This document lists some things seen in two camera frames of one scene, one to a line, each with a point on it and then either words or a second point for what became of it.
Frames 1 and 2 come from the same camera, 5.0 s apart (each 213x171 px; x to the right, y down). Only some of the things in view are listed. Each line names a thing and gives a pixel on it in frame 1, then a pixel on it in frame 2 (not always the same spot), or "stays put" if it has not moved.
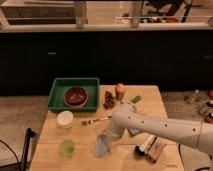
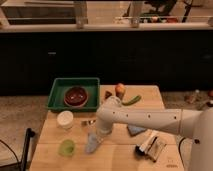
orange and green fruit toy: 120,91 stays put
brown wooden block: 156,149 stays put
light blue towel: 103,142 -> 91,144
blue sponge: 134,131 stays put
